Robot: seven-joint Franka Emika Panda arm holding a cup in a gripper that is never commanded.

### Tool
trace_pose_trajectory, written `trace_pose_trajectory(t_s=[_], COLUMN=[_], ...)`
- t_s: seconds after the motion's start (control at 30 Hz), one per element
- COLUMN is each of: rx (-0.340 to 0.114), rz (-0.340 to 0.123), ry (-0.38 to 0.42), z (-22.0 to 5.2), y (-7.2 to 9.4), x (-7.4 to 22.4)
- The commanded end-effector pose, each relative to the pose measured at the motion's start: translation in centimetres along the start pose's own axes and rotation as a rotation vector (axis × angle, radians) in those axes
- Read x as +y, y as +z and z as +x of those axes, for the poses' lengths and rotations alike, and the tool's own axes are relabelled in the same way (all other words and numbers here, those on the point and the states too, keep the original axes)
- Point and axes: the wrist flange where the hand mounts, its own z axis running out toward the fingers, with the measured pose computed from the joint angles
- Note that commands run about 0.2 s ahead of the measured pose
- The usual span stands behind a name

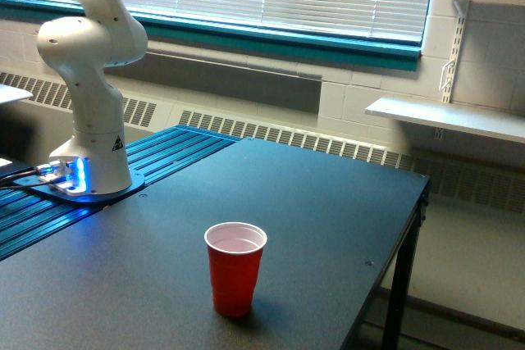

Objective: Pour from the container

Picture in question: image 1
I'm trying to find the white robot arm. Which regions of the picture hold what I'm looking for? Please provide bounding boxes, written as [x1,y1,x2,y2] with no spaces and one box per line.
[37,0,148,197]

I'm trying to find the red plastic cup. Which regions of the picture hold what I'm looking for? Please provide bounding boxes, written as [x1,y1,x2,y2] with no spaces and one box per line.
[204,222,267,318]

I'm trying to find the black table leg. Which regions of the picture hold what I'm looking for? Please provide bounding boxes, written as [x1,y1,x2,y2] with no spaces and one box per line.
[381,192,428,349]

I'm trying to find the white side desk top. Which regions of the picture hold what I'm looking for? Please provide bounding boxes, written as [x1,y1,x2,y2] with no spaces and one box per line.
[0,84,33,104]

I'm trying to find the grey wall radiator vent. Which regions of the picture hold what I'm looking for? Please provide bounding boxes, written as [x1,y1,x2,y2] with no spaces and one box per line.
[1,72,524,213]

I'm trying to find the white shelf bracket rail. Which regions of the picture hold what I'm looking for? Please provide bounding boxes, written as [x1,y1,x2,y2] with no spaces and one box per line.
[439,0,470,104]

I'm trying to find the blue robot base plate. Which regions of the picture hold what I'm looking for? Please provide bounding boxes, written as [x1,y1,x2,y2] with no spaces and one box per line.
[14,171,145,205]

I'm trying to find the white lower wall shelf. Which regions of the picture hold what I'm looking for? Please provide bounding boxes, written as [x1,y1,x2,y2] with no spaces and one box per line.
[365,97,524,143]

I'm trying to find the blue ribbed aluminium rail bed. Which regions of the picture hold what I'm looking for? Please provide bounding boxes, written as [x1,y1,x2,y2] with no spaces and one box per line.
[1,125,238,260]

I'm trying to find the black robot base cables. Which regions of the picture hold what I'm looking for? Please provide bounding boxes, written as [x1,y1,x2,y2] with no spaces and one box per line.
[0,166,54,191]

